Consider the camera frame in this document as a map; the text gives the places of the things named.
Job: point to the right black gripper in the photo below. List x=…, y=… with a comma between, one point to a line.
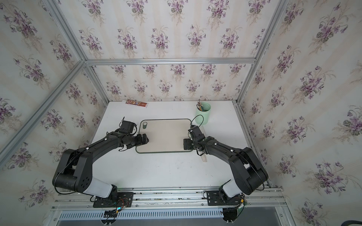
x=186, y=144

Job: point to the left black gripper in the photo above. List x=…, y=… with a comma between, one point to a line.
x=139, y=141

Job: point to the beige cutting board green rim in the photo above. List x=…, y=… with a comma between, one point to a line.
x=165, y=135

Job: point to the green pencil cup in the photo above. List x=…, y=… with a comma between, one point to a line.
x=202, y=117

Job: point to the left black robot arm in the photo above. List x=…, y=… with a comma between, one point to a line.
x=75, y=168

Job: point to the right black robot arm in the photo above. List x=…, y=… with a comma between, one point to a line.
x=247, y=170

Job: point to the red snack packet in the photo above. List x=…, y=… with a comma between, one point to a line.
x=136, y=103

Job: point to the coloured pencils bundle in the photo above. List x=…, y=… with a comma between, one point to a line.
x=200, y=106

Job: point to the white ventilation grille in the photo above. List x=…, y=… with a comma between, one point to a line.
x=142, y=214

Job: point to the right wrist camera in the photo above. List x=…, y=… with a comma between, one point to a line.
x=194, y=132

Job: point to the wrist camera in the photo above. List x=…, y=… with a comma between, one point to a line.
x=194, y=132
x=127, y=127

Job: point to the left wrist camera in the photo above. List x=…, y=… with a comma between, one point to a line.
x=127, y=127

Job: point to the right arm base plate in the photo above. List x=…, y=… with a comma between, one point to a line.
x=219, y=198

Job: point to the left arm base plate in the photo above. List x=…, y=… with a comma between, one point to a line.
x=122, y=199

